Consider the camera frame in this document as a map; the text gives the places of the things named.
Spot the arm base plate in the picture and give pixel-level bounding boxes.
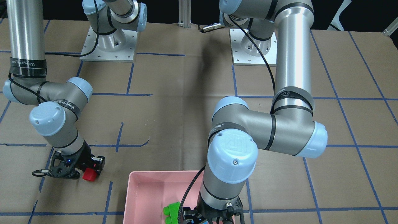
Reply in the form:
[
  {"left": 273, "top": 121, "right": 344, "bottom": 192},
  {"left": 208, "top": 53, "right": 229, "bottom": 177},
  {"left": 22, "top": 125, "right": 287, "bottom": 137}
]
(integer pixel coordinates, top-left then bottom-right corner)
[
  {"left": 80, "top": 29, "right": 140, "bottom": 63},
  {"left": 229, "top": 29, "right": 277, "bottom": 67}
]

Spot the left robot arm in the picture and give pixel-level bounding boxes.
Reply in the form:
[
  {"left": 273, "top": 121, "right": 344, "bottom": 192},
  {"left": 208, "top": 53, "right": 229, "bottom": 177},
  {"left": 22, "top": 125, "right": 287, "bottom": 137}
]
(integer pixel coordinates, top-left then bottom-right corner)
[{"left": 176, "top": 0, "right": 328, "bottom": 224}]

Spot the red toy block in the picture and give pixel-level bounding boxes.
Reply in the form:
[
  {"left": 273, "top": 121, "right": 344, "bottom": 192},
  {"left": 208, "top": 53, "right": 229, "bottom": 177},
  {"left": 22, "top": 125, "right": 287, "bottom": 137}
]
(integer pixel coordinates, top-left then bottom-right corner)
[{"left": 82, "top": 168, "right": 98, "bottom": 182}]

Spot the brown paper table cover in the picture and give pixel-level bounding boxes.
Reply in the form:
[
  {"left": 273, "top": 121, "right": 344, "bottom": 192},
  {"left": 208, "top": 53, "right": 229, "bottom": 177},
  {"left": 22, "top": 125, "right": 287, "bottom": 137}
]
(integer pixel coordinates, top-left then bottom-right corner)
[{"left": 0, "top": 24, "right": 398, "bottom": 224}]

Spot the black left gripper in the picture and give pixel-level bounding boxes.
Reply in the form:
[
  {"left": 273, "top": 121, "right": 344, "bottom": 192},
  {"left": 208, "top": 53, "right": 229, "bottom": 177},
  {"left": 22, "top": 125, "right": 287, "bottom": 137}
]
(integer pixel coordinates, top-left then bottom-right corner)
[{"left": 180, "top": 196, "right": 244, "bottom": 224}]

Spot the pink plastic box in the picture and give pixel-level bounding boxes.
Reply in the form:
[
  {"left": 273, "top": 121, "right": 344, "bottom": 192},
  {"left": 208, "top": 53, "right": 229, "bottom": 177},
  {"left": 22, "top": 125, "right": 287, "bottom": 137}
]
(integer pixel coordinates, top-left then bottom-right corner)
[{"left": 123, "top": 170, "right": 197, "bottom": 224}]

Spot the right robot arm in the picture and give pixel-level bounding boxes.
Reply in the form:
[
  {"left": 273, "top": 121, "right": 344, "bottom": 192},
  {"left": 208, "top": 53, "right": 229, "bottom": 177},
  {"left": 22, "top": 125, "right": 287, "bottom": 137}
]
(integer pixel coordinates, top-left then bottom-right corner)
[{"left": 3, "top": 0, "right": 147, "bottom": 181}]

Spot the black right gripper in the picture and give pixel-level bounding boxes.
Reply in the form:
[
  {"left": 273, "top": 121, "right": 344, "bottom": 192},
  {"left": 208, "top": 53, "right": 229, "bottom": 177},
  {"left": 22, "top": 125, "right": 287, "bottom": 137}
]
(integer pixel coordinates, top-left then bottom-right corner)
[{"left": 47, "top": 145, "right": 105, "bottom": 180}]

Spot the green toy block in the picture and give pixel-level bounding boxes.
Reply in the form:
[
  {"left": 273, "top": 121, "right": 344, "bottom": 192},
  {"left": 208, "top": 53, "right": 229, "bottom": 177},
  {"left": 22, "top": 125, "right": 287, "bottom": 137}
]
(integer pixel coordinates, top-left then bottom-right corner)
[{"left": 163, "top": 202, "right": 180, "bottom": 224}]

